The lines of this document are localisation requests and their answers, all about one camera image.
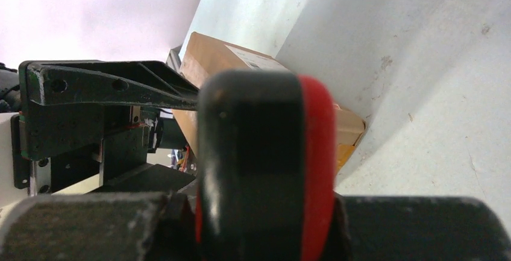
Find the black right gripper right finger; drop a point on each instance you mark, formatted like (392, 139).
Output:
(415, 228)

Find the red black utility knife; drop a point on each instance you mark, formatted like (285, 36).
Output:
(267, 152)

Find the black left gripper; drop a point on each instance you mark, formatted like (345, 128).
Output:
(56, 147)

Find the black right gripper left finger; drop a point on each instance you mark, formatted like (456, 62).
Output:
(100, 226)

